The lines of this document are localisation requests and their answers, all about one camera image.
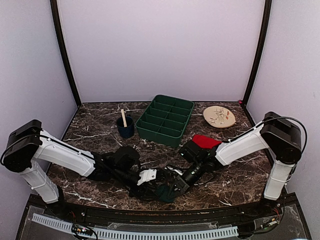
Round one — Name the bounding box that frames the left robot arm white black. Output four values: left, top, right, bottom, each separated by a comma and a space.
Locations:
0, 119, 159, 218

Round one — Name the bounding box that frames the wooden stick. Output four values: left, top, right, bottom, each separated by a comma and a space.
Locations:
120, 108, 128, 128

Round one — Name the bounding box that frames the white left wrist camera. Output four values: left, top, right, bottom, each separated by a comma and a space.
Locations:
137, 169, 157, 186

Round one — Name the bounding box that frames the beige decorated plate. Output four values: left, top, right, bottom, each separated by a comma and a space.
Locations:
203, 105, 236, 129

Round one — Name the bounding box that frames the red santa sock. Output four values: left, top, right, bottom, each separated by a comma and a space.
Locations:
192, 134, 222, 149

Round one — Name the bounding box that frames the green compartment tray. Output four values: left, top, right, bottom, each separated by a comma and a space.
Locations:
135, 94, 195, 148

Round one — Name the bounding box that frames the black front rail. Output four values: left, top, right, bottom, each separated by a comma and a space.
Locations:
56, 202, 263, 226

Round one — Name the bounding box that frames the right black frame post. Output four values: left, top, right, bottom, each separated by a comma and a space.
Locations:
242, 0, 273, 108

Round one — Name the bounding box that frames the dark green sock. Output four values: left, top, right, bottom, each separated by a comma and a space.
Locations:
155, 184, 175, 203

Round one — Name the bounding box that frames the dark blue mug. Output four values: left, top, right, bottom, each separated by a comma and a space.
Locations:
116, 115, 135, 139

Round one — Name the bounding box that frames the black frame post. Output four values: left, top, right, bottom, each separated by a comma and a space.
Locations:
50, 0, 82, 108
242, 0, 273, 108

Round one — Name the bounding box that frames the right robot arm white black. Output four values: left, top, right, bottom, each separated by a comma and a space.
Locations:
167, 111, 308, 217

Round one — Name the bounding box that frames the left black frame post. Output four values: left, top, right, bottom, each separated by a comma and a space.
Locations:
50, 0, 82, 108

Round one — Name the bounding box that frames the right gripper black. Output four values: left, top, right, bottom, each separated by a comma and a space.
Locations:
167, 159, 205, 199

